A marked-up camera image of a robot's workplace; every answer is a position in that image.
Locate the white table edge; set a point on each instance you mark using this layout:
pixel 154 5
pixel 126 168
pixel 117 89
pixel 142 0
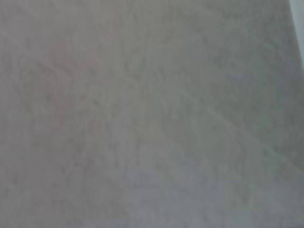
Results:
pixel 299 21

